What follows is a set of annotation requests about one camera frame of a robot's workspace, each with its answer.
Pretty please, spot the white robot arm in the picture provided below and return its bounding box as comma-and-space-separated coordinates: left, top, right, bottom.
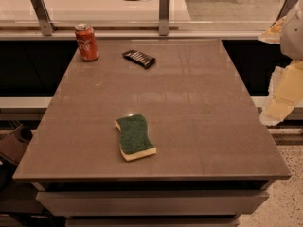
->
258, 0, 303, 126

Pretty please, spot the orange soda can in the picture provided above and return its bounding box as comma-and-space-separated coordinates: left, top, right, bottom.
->
75, 24, 99, 61

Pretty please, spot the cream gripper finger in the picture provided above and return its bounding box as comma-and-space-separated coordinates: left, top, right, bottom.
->
259, 60, 303, 126
258, 16, 286, 44

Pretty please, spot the left metal railing post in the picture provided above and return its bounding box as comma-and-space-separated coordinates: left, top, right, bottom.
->
30, 0, 56, 36

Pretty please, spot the dark chair at left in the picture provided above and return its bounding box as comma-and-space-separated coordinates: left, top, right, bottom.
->
0, 125, 32, 189

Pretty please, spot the middle metal railing post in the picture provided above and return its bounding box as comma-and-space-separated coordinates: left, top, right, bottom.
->
158, 0, 170, 36

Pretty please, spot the grey drawer cabinet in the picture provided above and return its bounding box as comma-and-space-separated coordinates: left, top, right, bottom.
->
30, 180, 275, 227

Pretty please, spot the right metal railing post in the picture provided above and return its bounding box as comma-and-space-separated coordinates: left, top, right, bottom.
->
277, 0, 298, 20

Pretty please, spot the black rxbar chocolate bar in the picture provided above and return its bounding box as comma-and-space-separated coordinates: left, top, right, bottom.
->
122, 50, 155, 69

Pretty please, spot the green and yellow sponge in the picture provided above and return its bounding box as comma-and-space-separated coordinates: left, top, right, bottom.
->
115, 114, 156, 162

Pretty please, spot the metal railing post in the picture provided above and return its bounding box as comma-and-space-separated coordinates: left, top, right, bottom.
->
158, 0, 170, 36
277, 0, 298, 20
30, 0, 56, 36

